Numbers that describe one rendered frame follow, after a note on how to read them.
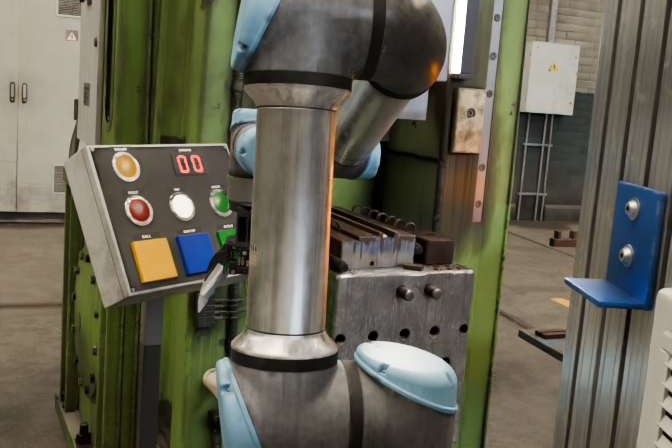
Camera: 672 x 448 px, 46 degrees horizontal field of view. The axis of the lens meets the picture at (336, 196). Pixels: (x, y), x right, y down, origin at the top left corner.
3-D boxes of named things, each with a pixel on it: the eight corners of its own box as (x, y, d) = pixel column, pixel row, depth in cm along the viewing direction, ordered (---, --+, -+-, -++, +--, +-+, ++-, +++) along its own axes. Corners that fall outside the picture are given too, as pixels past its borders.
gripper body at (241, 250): (220, 278, 129) (224, 205, 128) (224, 266, 138) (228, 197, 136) (267, 281, 130) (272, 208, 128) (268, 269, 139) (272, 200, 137)
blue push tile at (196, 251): (219, 268, 151) (208, 232, 152) (189, 274, 145) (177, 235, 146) (214, 271, 152) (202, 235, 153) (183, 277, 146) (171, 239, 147)
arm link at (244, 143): (315, 129, 118) (303, 124, 128) (239, 124, 115) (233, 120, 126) (311, 182, 119) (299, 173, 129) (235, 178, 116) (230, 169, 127)
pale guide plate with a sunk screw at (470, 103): (480, 153, 214) (487, 89, 211) (453, 152, 210) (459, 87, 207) (476, 152, 216) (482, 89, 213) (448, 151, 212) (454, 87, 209)
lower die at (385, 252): (412, 266, 195) (415, 231, 194) (339, 268, 186) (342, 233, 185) (336, 232, 232) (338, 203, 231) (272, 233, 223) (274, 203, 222)
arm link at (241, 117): (233, 109, 126) (229, 107, 134) (229, 178, 127) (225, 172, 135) (282, 112, 127) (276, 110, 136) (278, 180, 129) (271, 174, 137)
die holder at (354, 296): (458, 441, 203) (475, 269, 196) (323, 463, 186) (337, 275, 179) (355, 365, 252) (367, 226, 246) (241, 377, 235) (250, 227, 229)
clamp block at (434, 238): (453, 264, 201) (456, 239, 200) (425, 265, 197) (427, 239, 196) (427, 253, 211) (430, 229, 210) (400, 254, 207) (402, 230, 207)
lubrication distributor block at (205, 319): (221, 338, 187) (225, 282, 185) (196, 340, 184) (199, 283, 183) (217, 334, 190) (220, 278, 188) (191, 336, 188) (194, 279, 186)
